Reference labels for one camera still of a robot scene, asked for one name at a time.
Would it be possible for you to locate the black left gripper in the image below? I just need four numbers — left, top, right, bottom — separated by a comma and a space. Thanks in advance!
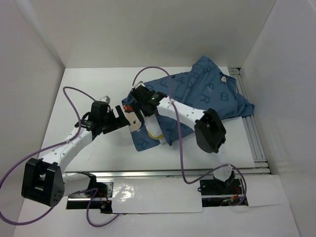
100, 105, 129, 134

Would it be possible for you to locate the white pillow with yellow edge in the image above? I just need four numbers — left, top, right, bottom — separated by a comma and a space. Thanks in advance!
144, 115, 166, 144

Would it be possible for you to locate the blue cartoon print pillowcase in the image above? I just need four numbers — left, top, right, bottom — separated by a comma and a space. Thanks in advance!
130, 56, 255, 152

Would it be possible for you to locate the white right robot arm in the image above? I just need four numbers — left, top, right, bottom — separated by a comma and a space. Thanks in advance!
131, 84, 235, 194

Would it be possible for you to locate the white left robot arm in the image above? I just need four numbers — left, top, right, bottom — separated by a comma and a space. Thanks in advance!
21, 101, 130, 207

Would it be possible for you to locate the white cover sheet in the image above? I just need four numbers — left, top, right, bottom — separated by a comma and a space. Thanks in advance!
112, 178, 203, 214

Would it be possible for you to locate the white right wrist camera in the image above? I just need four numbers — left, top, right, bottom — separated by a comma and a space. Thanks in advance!
132, 81, 146, 89

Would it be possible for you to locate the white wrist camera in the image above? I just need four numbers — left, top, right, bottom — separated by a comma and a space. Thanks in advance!
100, 96, 111, 104
132, 81, 146, 89

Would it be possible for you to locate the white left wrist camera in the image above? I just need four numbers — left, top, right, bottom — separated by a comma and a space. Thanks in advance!
100, 96, 111, 104

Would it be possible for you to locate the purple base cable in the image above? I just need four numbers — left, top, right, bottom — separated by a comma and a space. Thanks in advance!
86, 189, 124, 227

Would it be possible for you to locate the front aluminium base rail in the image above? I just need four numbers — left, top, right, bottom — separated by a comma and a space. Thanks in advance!
66, 170, 247, 214

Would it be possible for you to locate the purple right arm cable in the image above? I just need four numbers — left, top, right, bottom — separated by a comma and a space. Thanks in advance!
132, 66, 247, 205

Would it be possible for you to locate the aluminium frame rail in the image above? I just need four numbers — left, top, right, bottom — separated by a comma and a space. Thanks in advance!
228, 68, 271, 174

